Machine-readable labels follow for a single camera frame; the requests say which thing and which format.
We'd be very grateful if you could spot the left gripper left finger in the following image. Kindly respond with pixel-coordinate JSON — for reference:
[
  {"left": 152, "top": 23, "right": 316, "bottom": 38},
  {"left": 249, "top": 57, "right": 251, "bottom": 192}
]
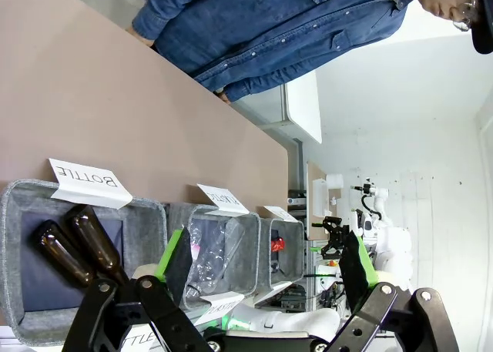
[{"left": 62, "top": 227, "right": 215, "bottom": 352}]

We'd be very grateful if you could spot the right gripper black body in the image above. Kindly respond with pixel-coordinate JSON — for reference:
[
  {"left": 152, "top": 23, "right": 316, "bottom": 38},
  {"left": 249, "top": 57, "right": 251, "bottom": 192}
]
[{"left": 321, "top": 215, "right": 350, "bottom": 259}]

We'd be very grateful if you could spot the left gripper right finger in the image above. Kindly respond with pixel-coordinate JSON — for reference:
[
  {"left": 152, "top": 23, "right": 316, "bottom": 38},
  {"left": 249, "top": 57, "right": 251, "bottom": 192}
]
[{"left": 326, "top": 230, "right": 460, "bottom": 352}]

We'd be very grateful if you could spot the clear plastic bottle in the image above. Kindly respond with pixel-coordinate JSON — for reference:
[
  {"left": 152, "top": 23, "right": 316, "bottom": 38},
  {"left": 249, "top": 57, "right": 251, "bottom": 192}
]
[{"left": 186, "top": 223, "right": 247, "bottom": 297}]

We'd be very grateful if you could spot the brown glass bottle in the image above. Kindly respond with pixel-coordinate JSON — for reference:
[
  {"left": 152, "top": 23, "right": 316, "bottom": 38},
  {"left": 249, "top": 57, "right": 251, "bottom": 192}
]
[
  {"left": 62, "top": 204, "right": 130, "bottom": 286},
  {"left": 27, "top": 218, "right": 96, "bottom": 290}
]

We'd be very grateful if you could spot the person's left forearm denim sleeve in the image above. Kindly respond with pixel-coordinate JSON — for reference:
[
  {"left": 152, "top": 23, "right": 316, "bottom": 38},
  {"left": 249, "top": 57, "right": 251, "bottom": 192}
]
[{"left": 224, "top": 68, "right": 306, "bottom": 102}]

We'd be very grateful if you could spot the person's right forearm denim sleeve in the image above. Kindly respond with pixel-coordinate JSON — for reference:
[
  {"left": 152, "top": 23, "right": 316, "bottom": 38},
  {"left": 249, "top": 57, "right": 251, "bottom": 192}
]
[{"left": 132, "top": 0, "right": 232, "bottom": 42}]

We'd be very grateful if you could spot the grey fabric basket for cans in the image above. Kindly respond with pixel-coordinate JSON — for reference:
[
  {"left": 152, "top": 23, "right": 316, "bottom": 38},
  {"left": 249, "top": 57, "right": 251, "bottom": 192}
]
[{"left": 255, "top": 216, "right": 306, "bottom": 292}]

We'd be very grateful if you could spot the folded card reading CAN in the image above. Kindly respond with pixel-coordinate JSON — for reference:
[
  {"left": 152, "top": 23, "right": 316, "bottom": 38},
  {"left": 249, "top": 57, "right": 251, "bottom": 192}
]
[{"left": 262, "top": 205, "right": 306, "bottom": 223}]

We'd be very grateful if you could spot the grey fabric basket for plastic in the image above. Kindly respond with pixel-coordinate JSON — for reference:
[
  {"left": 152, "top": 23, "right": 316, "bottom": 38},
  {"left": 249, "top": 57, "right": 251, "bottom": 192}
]
[{"left": 165, "top": 202, "right": 263, "bottom": 311}]

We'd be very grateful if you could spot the grey fabric basket for bottles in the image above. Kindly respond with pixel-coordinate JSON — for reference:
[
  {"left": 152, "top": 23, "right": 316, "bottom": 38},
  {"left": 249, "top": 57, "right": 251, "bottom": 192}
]
[{"left": 0, "top": 179, "right": 169, "bottom": 347}]

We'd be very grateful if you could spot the person's left hand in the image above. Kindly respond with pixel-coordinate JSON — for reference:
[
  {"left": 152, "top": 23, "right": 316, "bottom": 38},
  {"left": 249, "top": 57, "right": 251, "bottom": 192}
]
[{"left": 212, "top": 86, "right": 233, "bottom": 106}]

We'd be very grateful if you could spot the person's right hand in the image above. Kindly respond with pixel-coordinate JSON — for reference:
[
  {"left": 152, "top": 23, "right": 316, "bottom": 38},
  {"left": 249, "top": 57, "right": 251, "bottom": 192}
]
[{"left": 126, "top": 23, "right": 156, "bottom": 49}]

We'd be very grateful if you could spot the paper label reading BOTTLE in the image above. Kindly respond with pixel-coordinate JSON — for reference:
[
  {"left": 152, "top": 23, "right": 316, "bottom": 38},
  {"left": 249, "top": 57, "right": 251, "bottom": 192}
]
[{"left": 115, "top": 320, "right": 159, "bottom": 352}]

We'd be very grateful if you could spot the small white background robot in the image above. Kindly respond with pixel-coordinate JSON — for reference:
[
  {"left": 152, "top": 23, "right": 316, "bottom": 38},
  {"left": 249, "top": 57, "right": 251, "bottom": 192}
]
[{"left": 349, "top": 176, "right": 391, "bottom": 230}]

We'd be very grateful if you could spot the paper label reading PLASTIC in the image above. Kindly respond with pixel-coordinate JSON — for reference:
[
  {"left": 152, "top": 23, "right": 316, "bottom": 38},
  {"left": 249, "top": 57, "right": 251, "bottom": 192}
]
[{"left": 192, "top": 293, "right": 246, "bottom": 327}]

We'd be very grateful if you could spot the folded card reading PLASTIC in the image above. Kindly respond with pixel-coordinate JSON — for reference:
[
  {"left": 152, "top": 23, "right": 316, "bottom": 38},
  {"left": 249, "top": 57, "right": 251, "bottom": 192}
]
[{"left": 196, "top": 183, "right": 251, "bottom": 216}]

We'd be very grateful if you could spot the folded card reading BOTTLE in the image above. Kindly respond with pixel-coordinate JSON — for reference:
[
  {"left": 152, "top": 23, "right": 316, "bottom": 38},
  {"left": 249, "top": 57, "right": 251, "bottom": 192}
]
[{"left": 47, "top": 157, "right": 134, "bottom": 211}]

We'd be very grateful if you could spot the person in denim shirt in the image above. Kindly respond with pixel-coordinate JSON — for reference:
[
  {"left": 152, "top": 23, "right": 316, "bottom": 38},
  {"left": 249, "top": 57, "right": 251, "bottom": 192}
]
[{"left": 132, "top": 0, "right": 493, "bottom": 103}]

